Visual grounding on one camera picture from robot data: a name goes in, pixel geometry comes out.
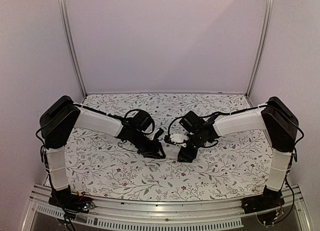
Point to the right aluminium frame post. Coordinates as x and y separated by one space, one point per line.
261 45

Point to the floral patterned table mat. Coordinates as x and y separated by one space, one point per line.
102 165

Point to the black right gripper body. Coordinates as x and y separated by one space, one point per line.
186 150

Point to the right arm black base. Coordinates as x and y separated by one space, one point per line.
269 205

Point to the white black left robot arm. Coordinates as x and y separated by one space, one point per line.
58 123

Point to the left aluminium frame post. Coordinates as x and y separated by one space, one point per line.
71 46

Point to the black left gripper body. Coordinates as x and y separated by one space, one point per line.
145 149

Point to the aluminium frame post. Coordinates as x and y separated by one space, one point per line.
71 46
261 45

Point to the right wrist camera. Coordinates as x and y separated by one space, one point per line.
175 139

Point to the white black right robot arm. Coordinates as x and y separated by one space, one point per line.
274 118

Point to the aluminium front rail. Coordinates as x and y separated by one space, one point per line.
131 215

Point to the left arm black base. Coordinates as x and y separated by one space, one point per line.
71 202

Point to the white remote control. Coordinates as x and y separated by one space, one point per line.
171 154

